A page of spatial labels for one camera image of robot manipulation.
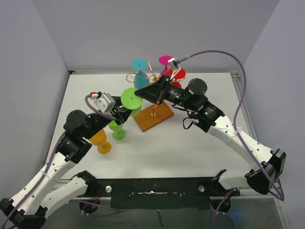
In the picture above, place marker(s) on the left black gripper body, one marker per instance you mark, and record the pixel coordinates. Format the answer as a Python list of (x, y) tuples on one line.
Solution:
[(98, 123)]

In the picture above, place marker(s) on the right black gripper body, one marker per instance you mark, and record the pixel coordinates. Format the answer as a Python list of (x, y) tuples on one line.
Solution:
[(174, 94)]

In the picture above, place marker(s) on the green wine glass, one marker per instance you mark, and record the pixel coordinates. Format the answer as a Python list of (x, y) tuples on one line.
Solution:
[(132, 102), (118, 132)]

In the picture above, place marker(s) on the blue wine glass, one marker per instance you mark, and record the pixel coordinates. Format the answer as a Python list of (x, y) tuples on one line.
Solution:
[(141, 78)]

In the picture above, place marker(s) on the red wine glass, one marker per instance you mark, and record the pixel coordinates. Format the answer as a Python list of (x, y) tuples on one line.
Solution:
[(180, 76)]

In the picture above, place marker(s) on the magenta wine glass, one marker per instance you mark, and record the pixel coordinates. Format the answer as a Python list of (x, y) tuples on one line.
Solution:
[(163, 60)]

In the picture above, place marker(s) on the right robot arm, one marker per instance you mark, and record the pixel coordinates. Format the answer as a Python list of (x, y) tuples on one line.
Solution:
[(266, 165)]

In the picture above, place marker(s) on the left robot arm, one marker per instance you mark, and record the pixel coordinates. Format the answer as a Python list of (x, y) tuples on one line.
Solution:
[(30, 207)]

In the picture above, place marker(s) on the orange wine glass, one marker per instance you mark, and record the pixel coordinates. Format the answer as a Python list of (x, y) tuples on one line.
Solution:
[(100, 141)]

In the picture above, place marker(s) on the wooden rack base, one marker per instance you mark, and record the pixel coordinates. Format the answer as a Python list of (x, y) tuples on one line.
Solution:
[(152, 116)]

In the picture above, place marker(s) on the gold wire glass rack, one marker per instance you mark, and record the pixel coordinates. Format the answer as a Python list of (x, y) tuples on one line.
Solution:
[(152, 78)]

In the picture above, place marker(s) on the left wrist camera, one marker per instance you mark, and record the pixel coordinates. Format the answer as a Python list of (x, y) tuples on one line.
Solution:
[(104, 101)]

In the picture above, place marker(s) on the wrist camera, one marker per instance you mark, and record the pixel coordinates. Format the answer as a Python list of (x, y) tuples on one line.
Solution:
[(174, 66), (104, 101)]

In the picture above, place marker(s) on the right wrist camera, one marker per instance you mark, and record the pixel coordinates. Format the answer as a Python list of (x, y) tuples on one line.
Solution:
[(174, 66)]

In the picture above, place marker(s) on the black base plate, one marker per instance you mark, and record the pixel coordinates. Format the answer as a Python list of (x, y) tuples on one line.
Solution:
[(157, 193)]

